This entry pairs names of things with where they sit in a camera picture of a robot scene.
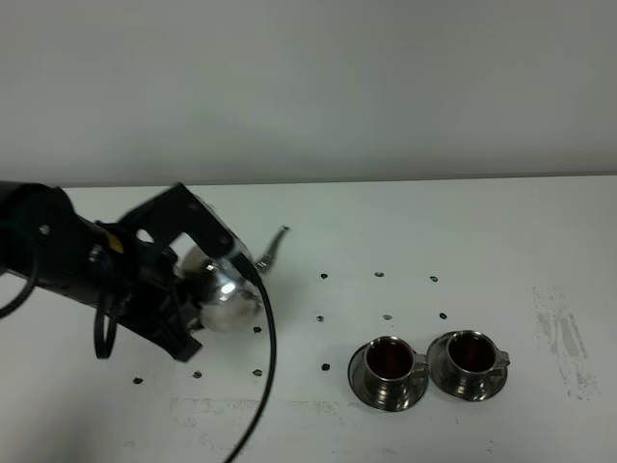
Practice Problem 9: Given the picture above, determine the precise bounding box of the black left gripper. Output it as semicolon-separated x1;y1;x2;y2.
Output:
86;181;254;364

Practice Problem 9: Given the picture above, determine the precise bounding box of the stainless steel teapot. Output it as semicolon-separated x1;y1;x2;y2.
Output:
177;245;264;332

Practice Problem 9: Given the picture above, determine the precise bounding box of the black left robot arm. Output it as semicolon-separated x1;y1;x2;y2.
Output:
1;181;259;362

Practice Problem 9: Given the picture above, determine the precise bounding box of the left stainless steel saucer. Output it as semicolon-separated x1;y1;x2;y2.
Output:
347;342;425;412

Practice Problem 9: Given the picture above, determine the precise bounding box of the stainless steel saucer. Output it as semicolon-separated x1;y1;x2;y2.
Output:
426;331;507;402
347;342;425;412

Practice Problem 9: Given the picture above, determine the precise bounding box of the left stainless steel teacup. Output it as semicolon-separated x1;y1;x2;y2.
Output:
362;336;429;395

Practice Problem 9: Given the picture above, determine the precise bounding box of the stainless steel teacup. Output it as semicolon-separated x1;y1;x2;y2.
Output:
444;330;510;391
362;336;429;395

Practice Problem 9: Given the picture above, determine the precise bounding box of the right stainless steel saucer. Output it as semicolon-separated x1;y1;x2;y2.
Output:
426;331;507;402

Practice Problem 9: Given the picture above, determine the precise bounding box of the right stainless steel teacup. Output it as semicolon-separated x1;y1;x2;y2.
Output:
444;330;510;391

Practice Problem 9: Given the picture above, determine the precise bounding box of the black left camera cable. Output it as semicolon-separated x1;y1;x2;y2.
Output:
0;250;277;463

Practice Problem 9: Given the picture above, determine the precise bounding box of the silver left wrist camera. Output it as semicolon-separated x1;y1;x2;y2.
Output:
196;196;258;283

